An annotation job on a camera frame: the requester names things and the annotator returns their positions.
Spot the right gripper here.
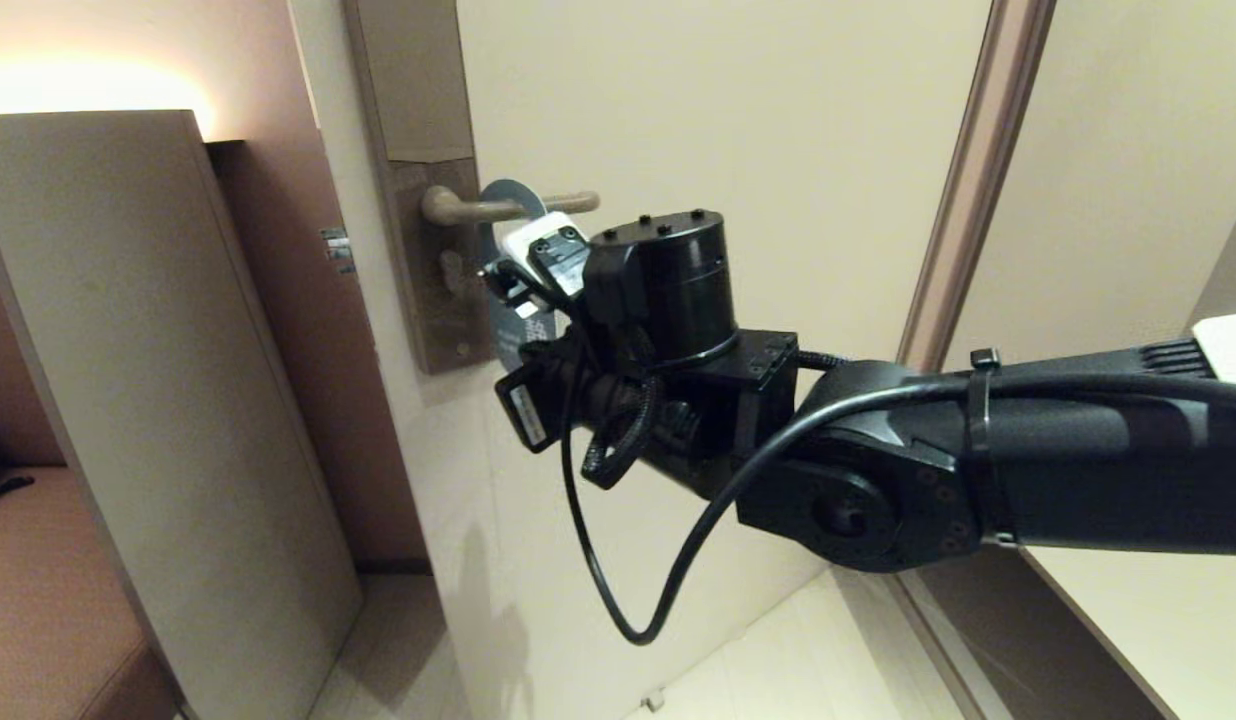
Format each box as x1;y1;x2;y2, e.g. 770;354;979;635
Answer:
494;338;739;501

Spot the round blue-grey door sign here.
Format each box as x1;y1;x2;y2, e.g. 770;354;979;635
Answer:
475;179;561;372

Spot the cream door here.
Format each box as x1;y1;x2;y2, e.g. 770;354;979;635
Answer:
287;0;995;720

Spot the beige partition panel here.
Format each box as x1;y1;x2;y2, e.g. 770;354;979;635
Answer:
0;110;365;720

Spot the brown upholstered sofa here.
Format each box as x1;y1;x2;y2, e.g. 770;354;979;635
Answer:
0;235;182;720

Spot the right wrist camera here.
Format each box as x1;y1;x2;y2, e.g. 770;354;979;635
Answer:
481;211;591;319

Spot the beige metal door handle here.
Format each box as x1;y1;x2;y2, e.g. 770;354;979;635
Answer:
421;185;601;227

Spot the black cable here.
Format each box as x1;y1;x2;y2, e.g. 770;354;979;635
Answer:
559;372;1236;646

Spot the brown door handle plate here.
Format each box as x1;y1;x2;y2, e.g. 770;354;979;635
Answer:
342;0;496;376

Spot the brown door frame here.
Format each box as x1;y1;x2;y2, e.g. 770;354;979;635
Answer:
895;0;1179;720

